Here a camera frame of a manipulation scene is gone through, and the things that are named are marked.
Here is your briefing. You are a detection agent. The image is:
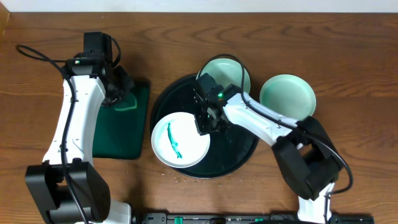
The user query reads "green scrubbing sponge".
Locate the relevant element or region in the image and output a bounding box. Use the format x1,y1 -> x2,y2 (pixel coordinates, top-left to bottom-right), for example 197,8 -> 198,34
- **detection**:
114,93 -> 137,111

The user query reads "white plate with green streak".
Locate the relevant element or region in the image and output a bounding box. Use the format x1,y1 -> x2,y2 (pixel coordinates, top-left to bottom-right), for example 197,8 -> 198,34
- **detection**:
151,112 -> 210,169

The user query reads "dark green rectangular tray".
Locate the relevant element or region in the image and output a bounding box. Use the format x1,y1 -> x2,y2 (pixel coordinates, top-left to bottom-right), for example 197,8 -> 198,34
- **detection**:
93,81 -> 150,160

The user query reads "pale green plate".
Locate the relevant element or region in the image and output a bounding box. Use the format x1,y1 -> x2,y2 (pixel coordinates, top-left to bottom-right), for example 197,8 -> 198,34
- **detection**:
201,58 -> 242,88

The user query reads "round black tray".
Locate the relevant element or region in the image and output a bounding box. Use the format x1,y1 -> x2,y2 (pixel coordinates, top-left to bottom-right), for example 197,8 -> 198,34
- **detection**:
150,75 -> 259,179

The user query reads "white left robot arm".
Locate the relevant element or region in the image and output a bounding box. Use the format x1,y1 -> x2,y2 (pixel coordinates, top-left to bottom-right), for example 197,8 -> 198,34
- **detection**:
25,58 -> 133,223

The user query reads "green-smeared plate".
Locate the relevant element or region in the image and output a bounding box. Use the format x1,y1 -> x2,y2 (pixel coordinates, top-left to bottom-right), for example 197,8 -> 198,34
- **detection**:
259,74 -> 317,120

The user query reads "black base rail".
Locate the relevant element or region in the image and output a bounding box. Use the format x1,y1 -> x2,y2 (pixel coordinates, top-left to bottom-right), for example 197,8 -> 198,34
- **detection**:
133,212 -> 376,224

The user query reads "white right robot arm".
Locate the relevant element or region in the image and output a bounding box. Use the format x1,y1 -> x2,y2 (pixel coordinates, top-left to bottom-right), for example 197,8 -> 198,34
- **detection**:
194,85 -> 345,223

